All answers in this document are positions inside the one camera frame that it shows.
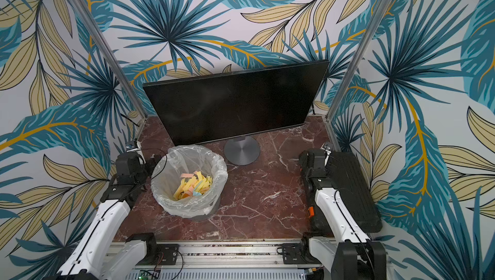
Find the aluminium frame post right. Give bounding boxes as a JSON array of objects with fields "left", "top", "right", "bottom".
[{"left": 325, "top": 0, "right": 406, "bottom": 122}]

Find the clear plastic bin liner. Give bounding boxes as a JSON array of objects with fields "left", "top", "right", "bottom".
[{"left": 151, "top": 145, "right": 228, "bottom": 221}]

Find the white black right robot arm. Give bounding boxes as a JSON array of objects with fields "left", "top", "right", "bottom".
[{"left": 299, "top": 147, "right": 387, "bottom": 279}]

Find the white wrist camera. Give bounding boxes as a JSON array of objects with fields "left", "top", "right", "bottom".
[
  {"left": 321, "top": 142, "right": 333, "bottom": 153},
  {"left": 125, "top": 139, "right": 143, "bottom": 156}
]

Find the aluminium frame post left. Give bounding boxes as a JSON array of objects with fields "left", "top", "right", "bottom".
[{"left": 68, "top": 0, "right": 148, "bottom": 119}]

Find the round grey monitor stand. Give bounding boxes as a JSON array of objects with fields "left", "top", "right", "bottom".
[{"left": 224, "top": 136, "right": 260, "bottom": 166}]

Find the pile of discarded sticky notes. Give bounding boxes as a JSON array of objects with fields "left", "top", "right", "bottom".
[{"left": 174, "top": 171, "right": 213, "bottom": 200}]

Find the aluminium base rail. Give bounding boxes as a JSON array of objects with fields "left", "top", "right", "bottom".
[{"left": 65, "top": 240, "right": 395, "bottom": 280}]

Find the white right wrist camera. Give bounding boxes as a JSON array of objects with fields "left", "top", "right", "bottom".
[{"left": 321, "top": 142, "right": 333, "bottom": 153}]

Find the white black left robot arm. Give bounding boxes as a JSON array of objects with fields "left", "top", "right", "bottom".
[{"left": 45, "top": 149, "right": 162, "bottom": 279}]

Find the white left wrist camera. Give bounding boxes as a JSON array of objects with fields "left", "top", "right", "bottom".
[{"left": 125, "top": 139, "right": 143, "bottom": 156}]

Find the aluminium frame post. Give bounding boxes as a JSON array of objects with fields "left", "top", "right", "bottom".
[
  {"left": 68, "top": 0, "right": 148, "bottom": 119},
  {"left": 325, "top": 0, "right": 406, "bottom": 122}
]

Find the black computer monitor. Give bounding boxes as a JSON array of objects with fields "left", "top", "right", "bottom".
[{"left": 143, "top": 60, "right": 329, "bottom": 146}]

